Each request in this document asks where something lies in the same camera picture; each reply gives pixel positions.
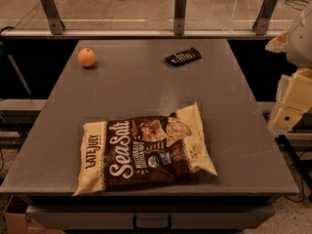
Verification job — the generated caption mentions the middle metal rail bracket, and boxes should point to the middle metal rail bracket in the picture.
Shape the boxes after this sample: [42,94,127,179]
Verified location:
[174,0,187,35]

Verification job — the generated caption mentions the grey table drawer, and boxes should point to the grey table drawer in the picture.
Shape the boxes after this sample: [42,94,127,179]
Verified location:
[26,206,275,231]

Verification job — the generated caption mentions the right metal rail bracket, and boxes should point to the right metal rail bracket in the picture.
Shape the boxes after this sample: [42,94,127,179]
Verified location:
[253,0,278,36]

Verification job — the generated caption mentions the metal rail bracket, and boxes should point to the metal rail bracket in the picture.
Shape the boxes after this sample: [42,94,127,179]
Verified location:
[174,0,187,35]
[40,0,65,35]
[253,0,278,36]

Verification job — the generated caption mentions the brown sea salt chip bag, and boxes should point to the brown sea salt chip bag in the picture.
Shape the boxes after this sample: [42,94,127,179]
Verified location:
[75,103,216,195]

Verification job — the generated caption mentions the left metal rail bracket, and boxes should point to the left metal rail bracket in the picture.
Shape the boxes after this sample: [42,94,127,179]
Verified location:
[40,0,65,35]

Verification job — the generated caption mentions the orange fruit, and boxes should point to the orange fruit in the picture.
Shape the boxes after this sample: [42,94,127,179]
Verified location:
[78,48,96,67]

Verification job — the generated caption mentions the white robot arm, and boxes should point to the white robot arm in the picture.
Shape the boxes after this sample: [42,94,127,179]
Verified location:
[265,2,312,133]

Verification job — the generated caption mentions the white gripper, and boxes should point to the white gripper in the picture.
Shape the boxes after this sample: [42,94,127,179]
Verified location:
[265,28,312,135]

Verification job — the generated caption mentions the metal guard rail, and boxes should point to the metal guard rail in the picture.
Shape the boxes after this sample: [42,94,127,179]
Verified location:
[2,29,282,39]

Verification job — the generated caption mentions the cardboard box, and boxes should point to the cardboard box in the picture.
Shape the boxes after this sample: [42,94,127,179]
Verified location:
[3,196,62,234]

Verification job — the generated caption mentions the black rxbar chocolate bar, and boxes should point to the black rxbar chocolate bar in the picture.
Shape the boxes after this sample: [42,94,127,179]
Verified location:
[165,48,202,67]

